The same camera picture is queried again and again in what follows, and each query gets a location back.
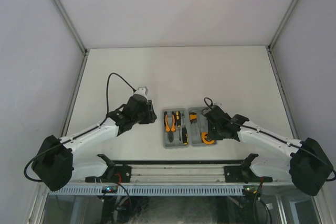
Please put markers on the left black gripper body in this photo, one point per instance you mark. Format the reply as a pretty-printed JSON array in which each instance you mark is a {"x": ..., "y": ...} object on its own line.
[{"x": 146, "y": 117}]

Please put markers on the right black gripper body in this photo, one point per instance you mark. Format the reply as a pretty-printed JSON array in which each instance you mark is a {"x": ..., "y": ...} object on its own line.
[{"x": 213, "y": 131}]

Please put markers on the orange tape measure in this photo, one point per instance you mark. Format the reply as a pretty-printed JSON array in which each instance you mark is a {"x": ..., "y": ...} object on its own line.
[{"x": 206, "y": 140}]

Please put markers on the hex key set orange holder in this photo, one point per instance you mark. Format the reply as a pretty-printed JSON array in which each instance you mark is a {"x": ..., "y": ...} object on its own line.
[{"x": 193, "y": 117}]

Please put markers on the orange handled pliers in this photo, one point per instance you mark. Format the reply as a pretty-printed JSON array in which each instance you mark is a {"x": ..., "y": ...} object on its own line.
[{"x": 170, "y": 128}]

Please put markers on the black yellow screwdriver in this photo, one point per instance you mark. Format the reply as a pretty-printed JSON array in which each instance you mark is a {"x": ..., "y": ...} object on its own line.
[
  {"x": 178, "y": 118},
  {"x": 184, "y": 136}
]

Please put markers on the grey plastic tool case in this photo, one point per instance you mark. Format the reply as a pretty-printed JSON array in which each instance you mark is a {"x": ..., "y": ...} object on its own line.
[{"x": 193, "y": 130}]

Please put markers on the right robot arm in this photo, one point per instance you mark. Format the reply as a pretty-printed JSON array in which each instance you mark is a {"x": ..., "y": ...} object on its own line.
[{"x": 304, "y": 163}]

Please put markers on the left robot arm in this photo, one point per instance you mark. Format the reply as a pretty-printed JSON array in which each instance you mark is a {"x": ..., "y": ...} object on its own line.
[{"x": 59, "y": 160}]

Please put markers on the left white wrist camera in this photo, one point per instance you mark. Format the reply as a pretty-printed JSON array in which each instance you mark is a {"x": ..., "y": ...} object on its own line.
[{"x": 143, "y": 91}]

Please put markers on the slotted grey cable duct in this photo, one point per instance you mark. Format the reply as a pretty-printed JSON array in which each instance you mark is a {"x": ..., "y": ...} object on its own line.
[{"x": 151, "y": 190}]

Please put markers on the aluminium front rail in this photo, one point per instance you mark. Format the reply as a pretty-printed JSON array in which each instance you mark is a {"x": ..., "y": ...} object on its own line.
[{"x": 178, "y": 174}]

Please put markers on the right aluminium frame post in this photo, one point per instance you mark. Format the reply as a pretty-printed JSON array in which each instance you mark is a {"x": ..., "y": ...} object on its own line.
[{"x": 293, "y": 4}]

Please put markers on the aluminium frame post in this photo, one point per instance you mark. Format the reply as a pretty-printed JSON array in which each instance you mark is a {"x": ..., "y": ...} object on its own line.
[
  {"x": 69, "y": 25},
  {"x": 293, "y": 4}
]

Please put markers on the left aluminium frame post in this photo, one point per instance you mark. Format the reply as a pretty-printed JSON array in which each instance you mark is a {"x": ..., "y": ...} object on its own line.
[{"x": 69, "y": 25}]

